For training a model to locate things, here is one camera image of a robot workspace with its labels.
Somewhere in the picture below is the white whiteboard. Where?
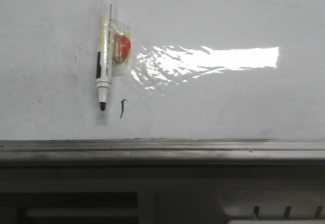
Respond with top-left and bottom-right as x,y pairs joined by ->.
1,0 -> 324,140

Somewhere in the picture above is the white black whiteboard marker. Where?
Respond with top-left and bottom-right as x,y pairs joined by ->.
96,0 -> 116,111

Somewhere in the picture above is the white plastic furniture below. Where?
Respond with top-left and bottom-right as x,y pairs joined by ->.
1,165 -> 324,223

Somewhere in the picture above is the red round magnet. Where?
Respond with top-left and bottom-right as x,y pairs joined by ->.
113,34 -> 131,62

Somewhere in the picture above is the grey metal whiteboard tray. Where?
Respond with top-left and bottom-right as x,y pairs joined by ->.
1,139 -> 324,166

